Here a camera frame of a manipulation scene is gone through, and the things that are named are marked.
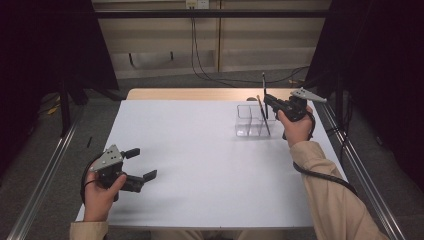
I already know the wooden table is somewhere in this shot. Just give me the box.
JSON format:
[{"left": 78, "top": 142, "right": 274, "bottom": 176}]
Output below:
[{"left": 125, "top": 87, "right": 310, "bottom": 102}]

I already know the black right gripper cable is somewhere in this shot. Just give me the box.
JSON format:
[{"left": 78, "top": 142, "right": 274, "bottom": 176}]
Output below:
[{"left": 281, "top": 109, "right": 360, "bottom": 198}]

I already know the white wall outlet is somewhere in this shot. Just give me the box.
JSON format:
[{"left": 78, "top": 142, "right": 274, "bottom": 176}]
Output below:
[{"left": 185, "top": 0, "right": 211, "bottom": 10}]

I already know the black metal stand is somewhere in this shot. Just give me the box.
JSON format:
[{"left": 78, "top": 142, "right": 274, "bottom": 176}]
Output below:
[{"left": 58, "top": 76, "right": 72, "bottom": 138}]

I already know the person's lap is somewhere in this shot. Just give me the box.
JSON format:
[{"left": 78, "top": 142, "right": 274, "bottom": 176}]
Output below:
[{"left": 149, "top": 229, "right": 301, "bottom": 240}]

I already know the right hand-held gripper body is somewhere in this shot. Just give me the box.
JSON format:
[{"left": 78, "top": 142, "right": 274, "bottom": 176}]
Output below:
[{"left": 273, "top": 86, "right": 329, "bottom": 123}]

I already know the gold ferrule makeup brush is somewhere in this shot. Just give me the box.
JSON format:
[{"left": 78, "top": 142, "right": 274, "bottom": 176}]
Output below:
[{"left": 255, "top": 94, "right": 272, "bottom": 137}]

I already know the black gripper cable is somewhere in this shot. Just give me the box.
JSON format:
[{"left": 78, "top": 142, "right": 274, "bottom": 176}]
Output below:
[
  {"left": 79, "top": 154, "right": 102, "bottom": 205},
  {"left": 281, "top": 109, "right": 360, "bottom": 198}
]

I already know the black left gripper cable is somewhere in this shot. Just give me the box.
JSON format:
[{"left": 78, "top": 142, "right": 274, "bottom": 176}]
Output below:
[{"left": 79, "top": 154, "right": 102, "bottom": 205}]

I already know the black silver ferrule makeup brush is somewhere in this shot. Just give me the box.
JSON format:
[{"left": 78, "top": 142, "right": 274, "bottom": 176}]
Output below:
[{"left": 261, "top": 71, "right": 270, "bottom": 120}]

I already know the person's right hand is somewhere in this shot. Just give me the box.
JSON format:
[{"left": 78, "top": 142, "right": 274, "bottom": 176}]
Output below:
[{"left": 275, "top": 104, "right": 316, "bottom": 149}]

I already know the metal floor rail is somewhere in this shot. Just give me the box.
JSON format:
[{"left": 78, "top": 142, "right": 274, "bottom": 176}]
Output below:
[
  {"left": 318, "top": 99, "right": 407, "bottom": 240},
  {"left": 5, "top": 99, "right": 86, "bottom": 240}
]

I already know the black curtain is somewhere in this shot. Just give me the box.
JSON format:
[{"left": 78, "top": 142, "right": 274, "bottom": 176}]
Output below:
[
  {"left": 0, "top": 0, "right": 120, "bottom": 178},
  {"left": 304, "top": 0, "right": 424, "bottom": 193}
]

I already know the person's left hand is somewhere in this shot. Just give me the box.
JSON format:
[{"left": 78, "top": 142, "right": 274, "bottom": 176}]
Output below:
[{"left": 82, "top": 169, "right": 128, "bottom": 223}]

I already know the black wall cable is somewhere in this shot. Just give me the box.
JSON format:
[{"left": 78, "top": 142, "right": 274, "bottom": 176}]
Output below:
[{"left": 189, "top": 7, "right": 311, "bottom": 86}]

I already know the clear acrylic organizer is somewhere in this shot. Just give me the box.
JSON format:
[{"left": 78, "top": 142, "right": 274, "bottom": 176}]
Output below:
[{"left": 234, "top": 103, "right": 278, "bottom": 139}]

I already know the black horizontal bar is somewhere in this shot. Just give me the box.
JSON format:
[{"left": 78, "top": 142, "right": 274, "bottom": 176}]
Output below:
[{"left": 94, "top": 8, "right": 332, "bottom": 20}]

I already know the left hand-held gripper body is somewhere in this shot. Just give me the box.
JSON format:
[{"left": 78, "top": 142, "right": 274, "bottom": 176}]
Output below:
[{"left": 88, "top": 143, "right": 147, "bottom": 194}]

